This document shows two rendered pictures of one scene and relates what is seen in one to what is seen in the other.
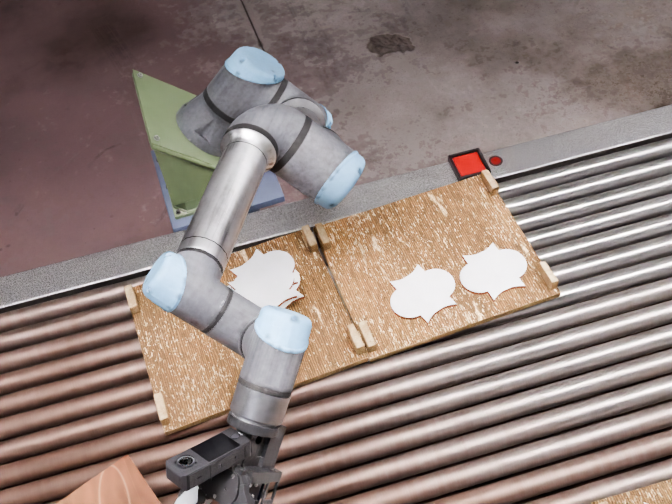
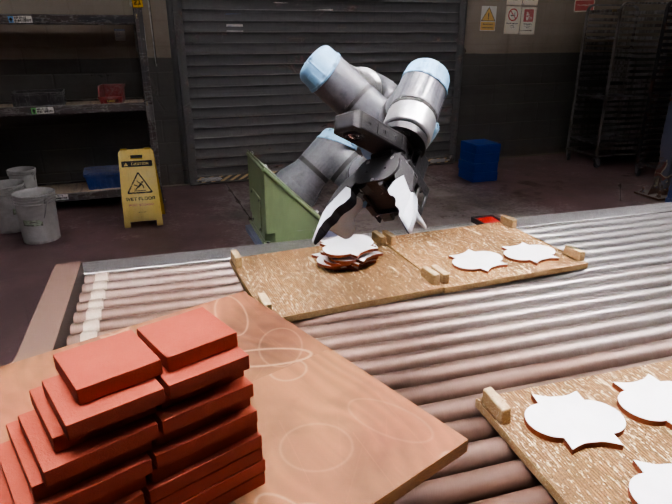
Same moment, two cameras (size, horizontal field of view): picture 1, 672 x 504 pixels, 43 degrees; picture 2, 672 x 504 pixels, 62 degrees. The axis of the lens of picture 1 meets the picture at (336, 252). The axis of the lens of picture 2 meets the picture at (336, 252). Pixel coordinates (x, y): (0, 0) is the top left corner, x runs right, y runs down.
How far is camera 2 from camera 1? 1.01 m
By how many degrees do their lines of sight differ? 32
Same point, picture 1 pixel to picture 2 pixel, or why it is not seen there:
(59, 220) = not seen: hidden behind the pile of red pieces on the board
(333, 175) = not seen: hidden behind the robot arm
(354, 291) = (420, 260)
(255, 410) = (411, 111)
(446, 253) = (488, 247)
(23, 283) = (141, 260)
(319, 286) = (391, 258)
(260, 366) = (413, 85)
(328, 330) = (404, 275)
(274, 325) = (423, 62)
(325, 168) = not seen: hidden behind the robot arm
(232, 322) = (375, 97)
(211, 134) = (302, 180)
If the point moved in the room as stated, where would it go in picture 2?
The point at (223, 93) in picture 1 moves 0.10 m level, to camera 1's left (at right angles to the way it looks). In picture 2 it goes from (315, 151) to (281, 152)
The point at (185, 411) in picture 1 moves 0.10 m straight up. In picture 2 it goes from (285, 309) to (283, 264)
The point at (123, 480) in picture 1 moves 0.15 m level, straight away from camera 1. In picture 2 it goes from (239, 302) to (196, 275)
